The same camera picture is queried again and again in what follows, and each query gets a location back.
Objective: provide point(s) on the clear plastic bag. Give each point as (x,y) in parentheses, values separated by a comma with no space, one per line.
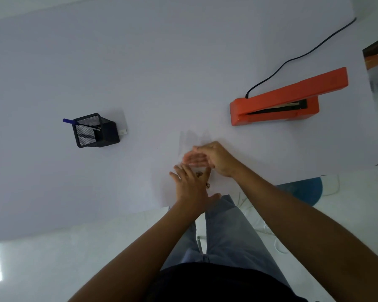
(189,141)

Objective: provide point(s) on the person's right hand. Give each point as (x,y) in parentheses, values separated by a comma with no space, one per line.
(217,158)

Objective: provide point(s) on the person's right forearm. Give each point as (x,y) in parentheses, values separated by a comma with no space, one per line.
(302,229)

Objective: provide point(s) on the grey jeans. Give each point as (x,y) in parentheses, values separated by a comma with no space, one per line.
(233,235)

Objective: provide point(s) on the orange heat sealer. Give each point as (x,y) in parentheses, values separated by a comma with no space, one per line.
(286,92)

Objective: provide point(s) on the black mesh pen holder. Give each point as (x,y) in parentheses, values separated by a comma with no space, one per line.
(108,136)

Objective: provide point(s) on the person's left forearm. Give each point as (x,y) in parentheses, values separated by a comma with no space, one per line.
(138,257)

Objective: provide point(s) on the blue stool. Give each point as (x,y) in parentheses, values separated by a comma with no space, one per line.
(305,190)

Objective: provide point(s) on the person's left hand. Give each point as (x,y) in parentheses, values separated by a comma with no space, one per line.
(192,191)

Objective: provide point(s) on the orange packet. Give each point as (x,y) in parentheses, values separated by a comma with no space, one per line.
(373,62)

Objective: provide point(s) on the black shirt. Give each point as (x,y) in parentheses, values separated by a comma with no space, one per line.
(220,286)

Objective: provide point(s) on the blue pen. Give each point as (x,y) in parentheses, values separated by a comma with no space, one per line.
(67,121)

